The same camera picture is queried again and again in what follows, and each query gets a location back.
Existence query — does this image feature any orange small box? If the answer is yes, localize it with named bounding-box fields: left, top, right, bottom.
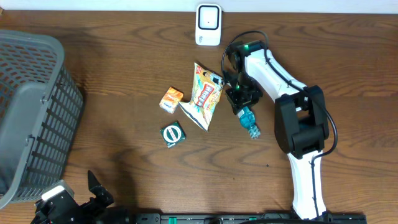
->
left=159, top=87, right=183, bottom=114

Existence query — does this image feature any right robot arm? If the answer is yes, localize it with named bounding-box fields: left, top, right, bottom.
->
left=223, top=40, right=329, bottom=220

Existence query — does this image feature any yellow snack bag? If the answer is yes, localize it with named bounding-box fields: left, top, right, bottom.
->
left=179, top=63, right=224, bottom=132

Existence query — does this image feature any green small box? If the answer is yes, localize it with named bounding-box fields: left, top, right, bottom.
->
left=160, top=121, right=186, bottom=148

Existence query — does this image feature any white barcode scanner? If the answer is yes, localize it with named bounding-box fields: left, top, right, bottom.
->
left=195, top=3, right=222, bottom=46

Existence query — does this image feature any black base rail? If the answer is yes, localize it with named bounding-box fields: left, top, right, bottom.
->
left=134, top=212, right=368, bottom=224

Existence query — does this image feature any teal mouthwash bottle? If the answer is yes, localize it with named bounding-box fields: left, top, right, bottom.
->
left=237, top=106, right=261, bottom=139

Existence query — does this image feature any grey plastic mesh basket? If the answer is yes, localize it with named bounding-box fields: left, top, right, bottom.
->
left=1, top=30, right=84, bottom=208

